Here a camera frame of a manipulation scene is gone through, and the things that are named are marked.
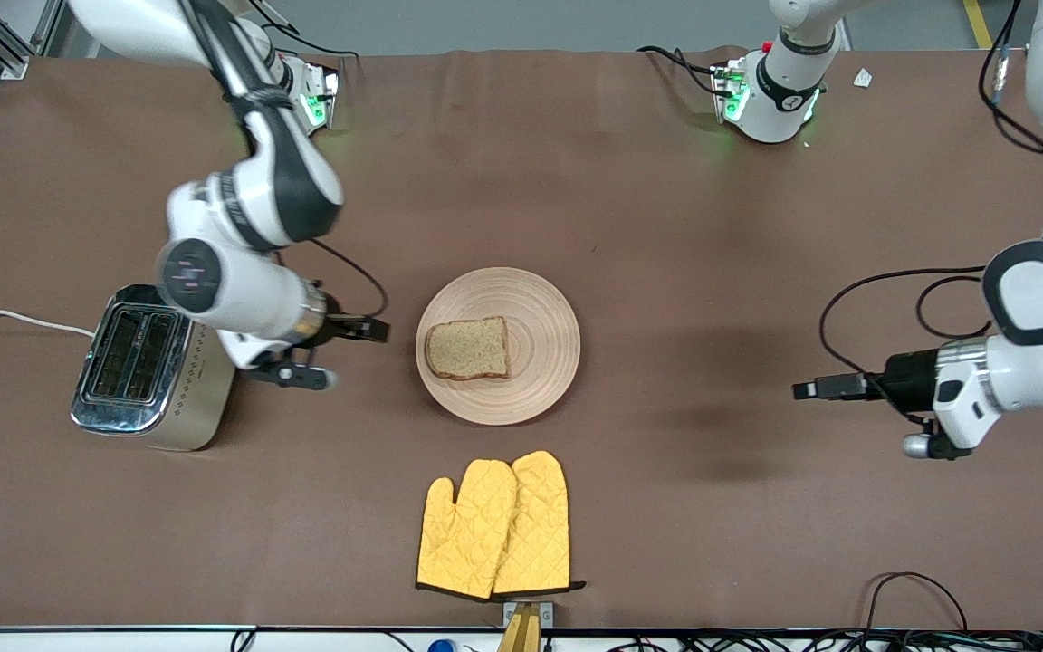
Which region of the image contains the white toaster power cord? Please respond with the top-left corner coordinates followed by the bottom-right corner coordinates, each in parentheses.
top-left (0, 305), bottom-right (95, 338)

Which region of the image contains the round wooden plate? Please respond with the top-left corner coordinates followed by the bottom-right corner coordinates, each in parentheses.
top-left (415, 267), bottom-right (581, 427)

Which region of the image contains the brown bread slice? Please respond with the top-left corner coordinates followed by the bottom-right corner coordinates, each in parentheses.
top-left (425, 316), bottom-right (512, 381)

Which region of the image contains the wooden camera mount bracket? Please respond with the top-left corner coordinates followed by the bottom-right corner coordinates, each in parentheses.
top-left (496, 600), bottom-right (554, 652)

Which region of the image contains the black looped cable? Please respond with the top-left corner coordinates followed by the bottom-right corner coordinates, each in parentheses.
top-left (861, 570), bottom-right (971, 635)

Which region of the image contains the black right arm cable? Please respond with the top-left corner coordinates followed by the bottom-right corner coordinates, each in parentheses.
top-left (308, 237), bottom-right (390, 320)

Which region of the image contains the yellow quilted oven mitt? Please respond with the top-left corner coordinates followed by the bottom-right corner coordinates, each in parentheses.
top-left (416, 459), bottom-right (519, 600)
top-left (492, 450), bottom-right (588, 596)

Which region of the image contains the brown table cover mat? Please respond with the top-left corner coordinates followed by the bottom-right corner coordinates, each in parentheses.
top-left (0, 45), bottom-right (1043, 632)

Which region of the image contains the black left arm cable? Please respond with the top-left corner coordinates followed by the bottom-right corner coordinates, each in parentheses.
top-left (818, 0), bottom-right (1043, 392)

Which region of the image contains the cream and chrome toaster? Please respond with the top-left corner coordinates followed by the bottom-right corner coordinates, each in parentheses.
top-left (70, 283), bottom-right (237, 452)

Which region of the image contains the black cable bundle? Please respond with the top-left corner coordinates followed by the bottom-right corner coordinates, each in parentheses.
top-left (612, 630), bottom-right (1043, 652)

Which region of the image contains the black arm base cable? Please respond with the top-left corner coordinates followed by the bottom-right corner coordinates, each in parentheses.
top-left (636, 45), bottom-right (723, 96)

